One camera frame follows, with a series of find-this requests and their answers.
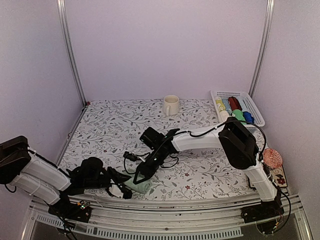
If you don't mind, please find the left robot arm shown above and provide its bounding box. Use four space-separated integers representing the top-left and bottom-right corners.
0 135 132 217

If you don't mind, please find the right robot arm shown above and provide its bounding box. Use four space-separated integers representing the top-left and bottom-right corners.
133 117 283 218

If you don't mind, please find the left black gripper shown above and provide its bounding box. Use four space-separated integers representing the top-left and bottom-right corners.
84 167 131 192

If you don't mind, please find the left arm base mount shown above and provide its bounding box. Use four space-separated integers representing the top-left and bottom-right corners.
48 199 93 223

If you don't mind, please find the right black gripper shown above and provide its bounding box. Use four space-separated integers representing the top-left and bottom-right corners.
133 147 166 185

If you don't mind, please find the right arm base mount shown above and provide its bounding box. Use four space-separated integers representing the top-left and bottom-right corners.
240 200 285 223

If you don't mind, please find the red patterned bowl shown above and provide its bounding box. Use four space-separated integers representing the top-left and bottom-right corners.
263 148 283 169

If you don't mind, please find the cream ceramic mug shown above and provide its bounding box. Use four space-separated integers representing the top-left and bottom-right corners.
162 95 180 116

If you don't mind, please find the right aluminium frame post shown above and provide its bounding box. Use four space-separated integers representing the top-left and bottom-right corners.
248 0 275 98

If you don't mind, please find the floral square plate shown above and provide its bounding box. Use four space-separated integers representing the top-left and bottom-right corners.
267 166 288 188

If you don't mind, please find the yellow rolled towel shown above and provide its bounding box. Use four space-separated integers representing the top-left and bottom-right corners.
215 97 226 112

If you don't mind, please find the cream white towel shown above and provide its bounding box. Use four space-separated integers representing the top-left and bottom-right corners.
219 110 230 123

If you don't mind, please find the white plastic basket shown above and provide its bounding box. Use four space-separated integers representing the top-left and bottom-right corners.
210 90 265 127

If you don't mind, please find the mint green towel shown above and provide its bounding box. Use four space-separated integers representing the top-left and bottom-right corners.
124 172 152 194

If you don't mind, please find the green rolled towel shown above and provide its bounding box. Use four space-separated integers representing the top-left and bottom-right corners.
232 109 246 121

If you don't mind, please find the left aluminium frame post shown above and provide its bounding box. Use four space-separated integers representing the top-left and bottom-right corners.
56 0 87 107

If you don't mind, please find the red rolled towel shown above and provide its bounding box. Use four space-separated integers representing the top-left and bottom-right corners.
228 96 242 111

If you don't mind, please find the aluminium front rail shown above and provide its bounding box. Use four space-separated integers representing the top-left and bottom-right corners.
21 194 318 240

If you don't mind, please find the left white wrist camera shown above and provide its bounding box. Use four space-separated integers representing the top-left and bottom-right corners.
108 183 124 199

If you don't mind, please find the aluminium frame post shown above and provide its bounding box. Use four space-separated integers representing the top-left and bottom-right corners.
248 0 275 98
56 0 87 107

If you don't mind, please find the light blue rolled towel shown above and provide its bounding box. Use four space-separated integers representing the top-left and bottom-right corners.
222 98 232 115

